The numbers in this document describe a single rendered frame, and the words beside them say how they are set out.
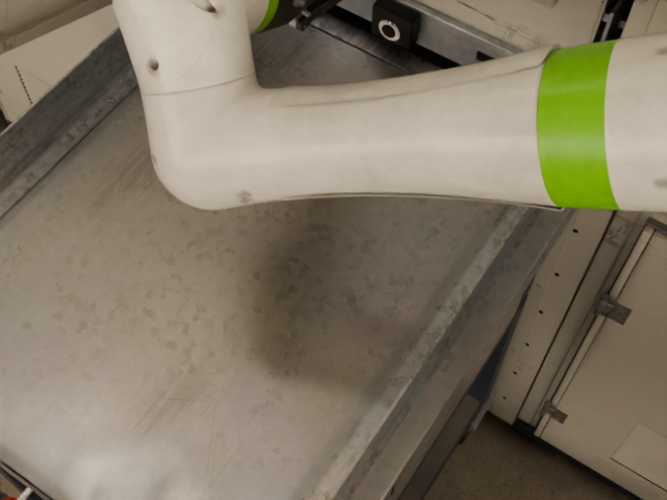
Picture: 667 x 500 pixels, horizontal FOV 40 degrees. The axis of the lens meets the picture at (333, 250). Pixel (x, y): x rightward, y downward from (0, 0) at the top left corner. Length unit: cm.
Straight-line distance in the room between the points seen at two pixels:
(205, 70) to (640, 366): 90
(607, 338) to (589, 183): 81
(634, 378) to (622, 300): 19
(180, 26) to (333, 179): 17
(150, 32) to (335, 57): 51
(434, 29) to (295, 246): 34
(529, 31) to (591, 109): 53
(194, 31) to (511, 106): 27
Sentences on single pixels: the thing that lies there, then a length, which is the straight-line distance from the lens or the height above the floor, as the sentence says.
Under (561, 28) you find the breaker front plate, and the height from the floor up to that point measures 98.
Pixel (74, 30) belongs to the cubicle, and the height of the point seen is 57.
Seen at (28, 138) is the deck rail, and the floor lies 88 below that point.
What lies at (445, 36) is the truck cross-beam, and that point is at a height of 90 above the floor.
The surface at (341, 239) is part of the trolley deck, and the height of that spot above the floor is 85.
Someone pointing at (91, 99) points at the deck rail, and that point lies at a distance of 121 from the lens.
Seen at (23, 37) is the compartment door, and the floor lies 85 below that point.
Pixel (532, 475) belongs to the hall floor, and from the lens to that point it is 186.
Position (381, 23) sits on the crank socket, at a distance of 119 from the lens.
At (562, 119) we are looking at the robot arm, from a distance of 61.
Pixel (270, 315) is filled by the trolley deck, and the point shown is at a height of 85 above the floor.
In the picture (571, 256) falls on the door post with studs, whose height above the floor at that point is 64.
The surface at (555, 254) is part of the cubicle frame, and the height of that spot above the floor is 63.
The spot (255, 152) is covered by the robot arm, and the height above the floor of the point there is 116.
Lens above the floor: 174
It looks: 59 degrees down
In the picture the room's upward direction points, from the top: straight up
